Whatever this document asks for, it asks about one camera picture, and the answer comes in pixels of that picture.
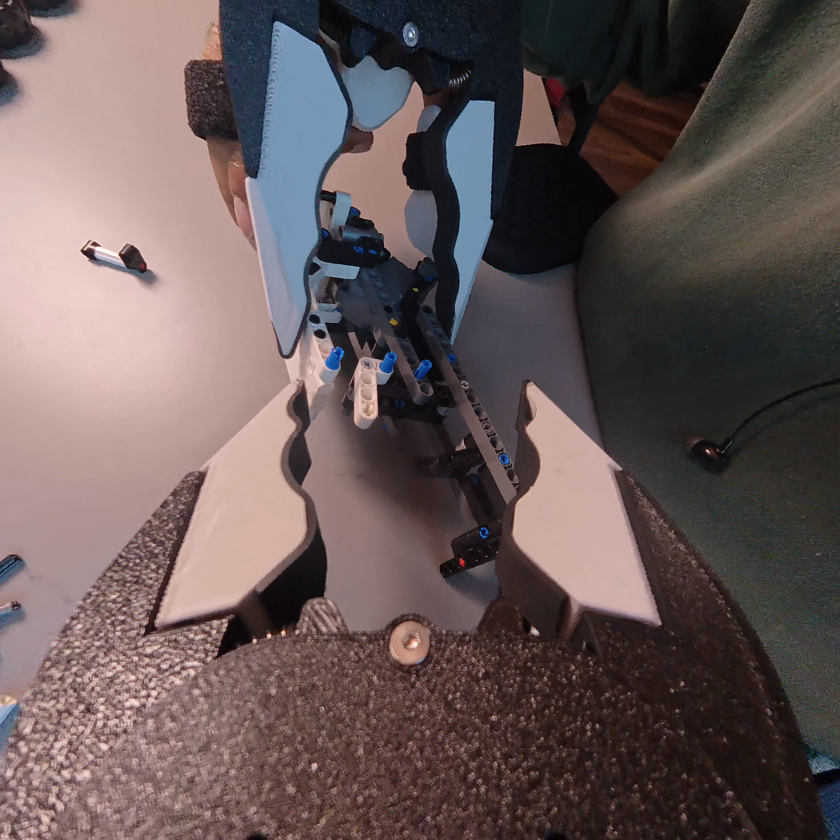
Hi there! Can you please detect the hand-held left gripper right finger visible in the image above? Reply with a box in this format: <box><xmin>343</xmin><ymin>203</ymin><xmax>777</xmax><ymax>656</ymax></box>
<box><xmin>495</xmin><ymin>379</ymin><xmax>662</xmax><ymax>647</ymax></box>

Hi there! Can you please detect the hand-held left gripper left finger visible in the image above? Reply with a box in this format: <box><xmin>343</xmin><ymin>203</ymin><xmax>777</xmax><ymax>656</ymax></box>
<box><xmin>154</xmin><ymin>382</ymin><xmax>328</xmax><ymax>647</ymax></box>

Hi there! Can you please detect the grey desk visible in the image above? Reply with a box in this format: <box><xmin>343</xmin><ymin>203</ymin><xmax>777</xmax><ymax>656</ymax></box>
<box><xmin>0</xmin><ymin>0</ymin><xmax>611</xmax><ymax>697</ymax></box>

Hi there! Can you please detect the person's right hand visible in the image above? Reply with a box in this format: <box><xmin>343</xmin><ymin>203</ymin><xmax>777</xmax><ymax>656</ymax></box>
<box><xmin>206</xmin><ymin>139</ymin><xmax>258</xmax><ymax>249</ymax></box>

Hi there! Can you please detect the black mesh office chair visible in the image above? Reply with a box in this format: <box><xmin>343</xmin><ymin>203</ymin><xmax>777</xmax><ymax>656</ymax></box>
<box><xmin>486</xmin><ymin>143</ymin><xmax>618</xmax><ymax>273</ymax></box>

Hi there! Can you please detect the black building-brick model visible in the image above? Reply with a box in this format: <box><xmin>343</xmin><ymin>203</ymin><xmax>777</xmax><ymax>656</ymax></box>
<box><xmin>305</xmin><ymin>190</ymin><xmax>526</xmax><ymax>578</ymax></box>

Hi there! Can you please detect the black earphone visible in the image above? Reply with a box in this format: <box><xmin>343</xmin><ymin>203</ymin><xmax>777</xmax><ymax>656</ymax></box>
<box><xmin>686</xmin><ymin>377</ymin><xmax>840</xmax><ymax>470</ymax></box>

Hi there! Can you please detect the pile of small building pieces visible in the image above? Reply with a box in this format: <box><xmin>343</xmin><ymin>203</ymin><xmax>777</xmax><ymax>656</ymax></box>
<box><xmin>0</xmin><ymin>554</ymin><xmax>26</xmax><ymax>749</ymax></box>

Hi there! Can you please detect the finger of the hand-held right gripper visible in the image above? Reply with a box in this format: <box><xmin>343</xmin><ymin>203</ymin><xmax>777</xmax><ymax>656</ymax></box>
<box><xmin>246</xmin><ymin>21</ymin><xmax>350</xmax><ymax>360</ymax></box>
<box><xmin>430</xmin><ymin>98</ymin><xmax>496</xmax><ymax>347</ymax></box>

